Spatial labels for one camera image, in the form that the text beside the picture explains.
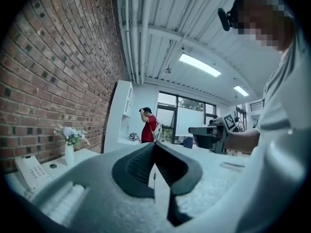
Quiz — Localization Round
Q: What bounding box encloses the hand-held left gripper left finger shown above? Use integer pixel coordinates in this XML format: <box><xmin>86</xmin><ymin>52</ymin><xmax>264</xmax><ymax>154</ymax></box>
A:
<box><xmin>31</xmin><ymin>142</ymin><xmax>176</xmax><ymax>233</ymax></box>

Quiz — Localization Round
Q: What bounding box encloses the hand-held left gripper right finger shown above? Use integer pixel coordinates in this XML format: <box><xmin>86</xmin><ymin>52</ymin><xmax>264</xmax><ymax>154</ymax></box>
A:
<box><xmin>155</xmin><ymin>141</ymin><xmax>203</xmax><ymax>228</ymax></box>

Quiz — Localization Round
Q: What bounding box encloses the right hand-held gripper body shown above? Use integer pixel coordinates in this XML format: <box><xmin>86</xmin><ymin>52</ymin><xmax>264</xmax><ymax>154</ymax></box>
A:
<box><xmin>207</xmin><ymin>114</ymin><xmax>242</xmax><ymax>155</ymax></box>

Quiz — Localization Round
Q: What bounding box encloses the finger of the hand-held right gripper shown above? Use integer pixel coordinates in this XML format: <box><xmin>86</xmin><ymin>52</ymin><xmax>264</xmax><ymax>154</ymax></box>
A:
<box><xmin>188</xmin><ymin>126</ymin><xmax>220</xmax><ymax>150</ymax></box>

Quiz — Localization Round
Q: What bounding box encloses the person's right forearm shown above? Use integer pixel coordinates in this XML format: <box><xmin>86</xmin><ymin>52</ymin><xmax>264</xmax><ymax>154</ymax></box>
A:
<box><xmin>225</xmin><ymin>129</ymin><xmax>261</xmax><ymax>154</ymax></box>

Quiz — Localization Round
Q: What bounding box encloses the blue chair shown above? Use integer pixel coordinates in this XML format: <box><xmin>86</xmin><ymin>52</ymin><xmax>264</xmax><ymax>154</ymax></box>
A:
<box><xmin>182</xmin><ymin>136</ymin><xmax>195</xmax><ymax>150</ymax></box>

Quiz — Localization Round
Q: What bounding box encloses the black-framed window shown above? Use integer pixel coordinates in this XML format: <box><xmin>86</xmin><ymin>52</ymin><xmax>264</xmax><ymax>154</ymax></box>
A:
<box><xmin>156</xmin><ymin>90</ymin><xmax>217</xmax><ymax>145</ymax></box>

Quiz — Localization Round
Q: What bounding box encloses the white side desk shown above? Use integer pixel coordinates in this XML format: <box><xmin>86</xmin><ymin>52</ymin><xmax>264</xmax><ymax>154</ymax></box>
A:
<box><xmin>40</xmin><ymin>148</ymin><xmax>101</xmax><ymax>173</ymax></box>

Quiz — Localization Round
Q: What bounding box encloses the small ceiling light panel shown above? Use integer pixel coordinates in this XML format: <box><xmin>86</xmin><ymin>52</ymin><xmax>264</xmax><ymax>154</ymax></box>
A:
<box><xmin>233</xmin><ymin>85</ymin><xmax>250</xmax><ymax>98</ymax></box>

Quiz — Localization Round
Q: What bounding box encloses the white vase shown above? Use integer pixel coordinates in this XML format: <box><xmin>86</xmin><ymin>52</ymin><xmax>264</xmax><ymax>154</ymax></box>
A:
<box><xmin>64</xmin><ymin>141</ymin><xmax>75</xmax><ymax>167</ymax></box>

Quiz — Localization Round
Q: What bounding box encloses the person's white shirt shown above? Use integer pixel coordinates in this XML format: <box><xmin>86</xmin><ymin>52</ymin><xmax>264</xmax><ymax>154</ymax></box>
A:
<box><xmin>184</xmin><ymin>28</ymin><xmax>311</xmax><ymax>233</ymax></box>

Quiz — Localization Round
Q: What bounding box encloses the long ceiling light panel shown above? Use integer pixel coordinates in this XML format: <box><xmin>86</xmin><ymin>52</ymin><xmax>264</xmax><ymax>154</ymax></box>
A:
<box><xmin>179</xmin><ymin>52</ymin><xmax>222</xmax><ymax>78</ymax></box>

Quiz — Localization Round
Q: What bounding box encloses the pale flower bouquet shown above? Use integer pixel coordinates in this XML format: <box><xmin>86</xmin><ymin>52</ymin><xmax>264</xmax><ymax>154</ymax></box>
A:
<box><xmin>53</xmin><ymin>124</ymin><xmax>91</xmax><ymax>147</ymax></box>

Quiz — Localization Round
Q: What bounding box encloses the white desk telephone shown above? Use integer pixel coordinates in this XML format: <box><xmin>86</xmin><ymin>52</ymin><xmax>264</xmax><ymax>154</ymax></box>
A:
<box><xmin>14</xmin><ymin>155</ymin><xmax>53</xmax><ymax>196</ymax></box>

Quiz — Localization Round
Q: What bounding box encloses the white cabinet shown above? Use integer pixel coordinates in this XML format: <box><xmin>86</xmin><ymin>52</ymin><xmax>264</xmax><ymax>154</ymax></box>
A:
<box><xmin>103</xmin><ymin>80</ymin><xmax>141</xmax><ymax>154</ymax></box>

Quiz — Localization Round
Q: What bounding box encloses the white ceiling pipe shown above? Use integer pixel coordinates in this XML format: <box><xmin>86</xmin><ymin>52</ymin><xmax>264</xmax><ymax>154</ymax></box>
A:
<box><xmin>139</xmin><ymin>0</ymin><xmax>149</xmax><ymax>84</ymax></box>
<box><xmin>130</xmin><ymin>0</ymin><xmax>141</xmax><ymax>84</ymax></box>

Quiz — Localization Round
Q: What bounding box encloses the person's head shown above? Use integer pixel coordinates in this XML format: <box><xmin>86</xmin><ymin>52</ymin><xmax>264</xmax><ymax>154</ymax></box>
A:
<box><xmin>232</xmin><ymin>0</ymin><xmax>296</xmax><ymax>52</ymax></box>

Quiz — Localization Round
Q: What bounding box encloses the wall air vent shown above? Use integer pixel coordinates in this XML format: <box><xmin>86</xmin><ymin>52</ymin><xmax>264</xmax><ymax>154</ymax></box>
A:
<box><xmin>249</xmin><ymin>100</ymin><xmax>263</xmax><ymax>112</ymax></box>

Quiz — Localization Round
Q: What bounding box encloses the black head-worn camera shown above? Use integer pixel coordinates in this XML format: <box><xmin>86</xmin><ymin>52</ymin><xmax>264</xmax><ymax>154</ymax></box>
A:
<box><xmin>217</xmin><ymin>7</ymin><xmax>234</xmax><ymax>32</ymax></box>

